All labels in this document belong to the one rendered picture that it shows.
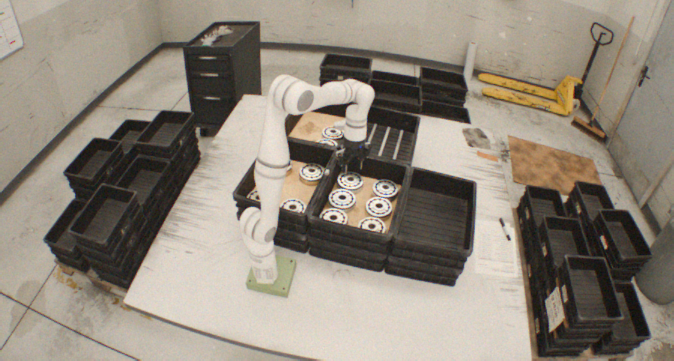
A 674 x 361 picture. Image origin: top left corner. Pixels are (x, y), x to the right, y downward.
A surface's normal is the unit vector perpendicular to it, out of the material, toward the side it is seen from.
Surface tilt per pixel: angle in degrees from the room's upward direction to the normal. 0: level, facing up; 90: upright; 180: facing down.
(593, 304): 0
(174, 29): 90
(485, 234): 0
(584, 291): 0
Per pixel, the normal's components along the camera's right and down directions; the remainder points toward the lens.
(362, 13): -0.16, 0.63
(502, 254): 0.04, -0.76
